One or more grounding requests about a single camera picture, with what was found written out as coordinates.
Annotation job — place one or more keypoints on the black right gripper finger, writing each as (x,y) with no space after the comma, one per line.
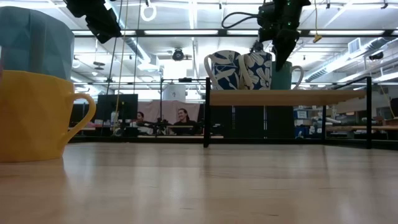
(286,46)

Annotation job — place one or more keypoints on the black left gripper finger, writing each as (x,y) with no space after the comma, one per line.
(104,25)

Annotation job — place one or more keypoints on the blue mug white flower print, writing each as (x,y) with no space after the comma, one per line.
(258,71)

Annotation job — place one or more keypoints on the blue mug white leaf print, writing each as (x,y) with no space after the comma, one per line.
(225,71)

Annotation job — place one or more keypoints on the yellow faceted mug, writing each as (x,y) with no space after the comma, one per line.
(34,118)

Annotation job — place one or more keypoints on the wooden shelf riser black legs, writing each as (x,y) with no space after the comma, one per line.
(280,97)

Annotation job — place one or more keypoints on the white ceiling air vent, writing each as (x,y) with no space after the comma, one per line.
(354,46)

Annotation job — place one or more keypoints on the black partition panel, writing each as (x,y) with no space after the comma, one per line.
(248,121)

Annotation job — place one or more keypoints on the black ceiling fixture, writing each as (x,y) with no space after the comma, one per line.
(376,56)

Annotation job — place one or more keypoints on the white cylindrical container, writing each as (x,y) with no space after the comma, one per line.
(174,92)

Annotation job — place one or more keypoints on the person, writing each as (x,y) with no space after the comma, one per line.
(183,124)
(140,117)

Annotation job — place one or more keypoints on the pink partition board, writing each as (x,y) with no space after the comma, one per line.
(158,109)

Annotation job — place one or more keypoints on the wooden top metal workbench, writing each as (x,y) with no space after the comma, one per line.
(357,127)

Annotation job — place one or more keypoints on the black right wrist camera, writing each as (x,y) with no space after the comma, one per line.
(264,25)

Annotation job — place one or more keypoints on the black ceiling camera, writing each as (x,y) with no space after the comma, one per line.
(178,54)
(256,48)

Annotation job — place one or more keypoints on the black overhead rig frame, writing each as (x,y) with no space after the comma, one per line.
(140,32)

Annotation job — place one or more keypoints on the silver ceiling duct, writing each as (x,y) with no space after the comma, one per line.
(140,53)

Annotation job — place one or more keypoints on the black table frame rails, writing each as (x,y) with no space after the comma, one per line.
(264,141)

